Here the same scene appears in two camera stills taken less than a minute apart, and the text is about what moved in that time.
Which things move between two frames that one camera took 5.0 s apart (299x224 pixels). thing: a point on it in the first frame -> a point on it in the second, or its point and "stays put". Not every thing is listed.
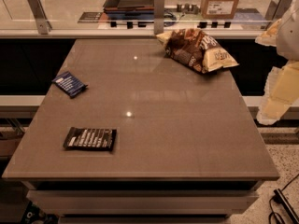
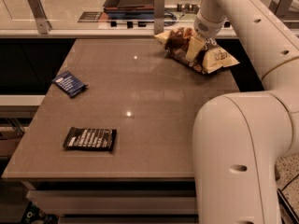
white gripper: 289,32 -> 206,28
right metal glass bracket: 280,4 stays put
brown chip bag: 193,50 stays put
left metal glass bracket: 35,6 stays put
